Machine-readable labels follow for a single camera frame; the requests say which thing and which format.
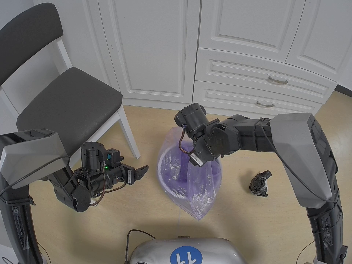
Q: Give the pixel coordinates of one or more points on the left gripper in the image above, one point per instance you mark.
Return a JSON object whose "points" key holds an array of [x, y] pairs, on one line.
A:
{"points": [[115, 176]]}

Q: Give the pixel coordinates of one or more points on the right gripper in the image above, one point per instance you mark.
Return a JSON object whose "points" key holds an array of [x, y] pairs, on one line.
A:
{"points": [[198, 155]]}

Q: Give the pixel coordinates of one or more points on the purple plastic bag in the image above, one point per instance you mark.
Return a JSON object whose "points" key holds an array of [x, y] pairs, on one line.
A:
{"points": [[203, 191]]}

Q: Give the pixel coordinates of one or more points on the black plastic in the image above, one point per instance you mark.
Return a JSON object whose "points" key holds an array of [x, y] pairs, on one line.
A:
{"points": [[260, 184]]}

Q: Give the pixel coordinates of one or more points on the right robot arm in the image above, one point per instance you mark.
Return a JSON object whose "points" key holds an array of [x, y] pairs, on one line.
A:
{"points": [[299, 153]]}

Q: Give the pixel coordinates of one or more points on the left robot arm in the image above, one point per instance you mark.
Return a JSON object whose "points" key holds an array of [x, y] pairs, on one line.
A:
{"points": [[30, 153]]}

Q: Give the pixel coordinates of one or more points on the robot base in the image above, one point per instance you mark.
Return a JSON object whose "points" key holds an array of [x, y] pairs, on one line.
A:
{"points": [[192, 250]]}

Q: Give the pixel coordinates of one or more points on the white trash bin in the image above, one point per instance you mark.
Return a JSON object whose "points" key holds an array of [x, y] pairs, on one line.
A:
{"points": [[172, 194]]}

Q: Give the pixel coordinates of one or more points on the grey padded white chair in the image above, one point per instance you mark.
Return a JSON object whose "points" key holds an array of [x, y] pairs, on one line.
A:
{"points": [[68, 100]]}

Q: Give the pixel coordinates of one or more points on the white wardrobe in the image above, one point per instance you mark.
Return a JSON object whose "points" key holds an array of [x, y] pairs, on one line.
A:
{"points": [[165, 37]]}

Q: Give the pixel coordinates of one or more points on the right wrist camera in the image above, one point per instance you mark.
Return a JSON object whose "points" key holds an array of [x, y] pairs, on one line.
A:
{"points": [[181, 119]]}

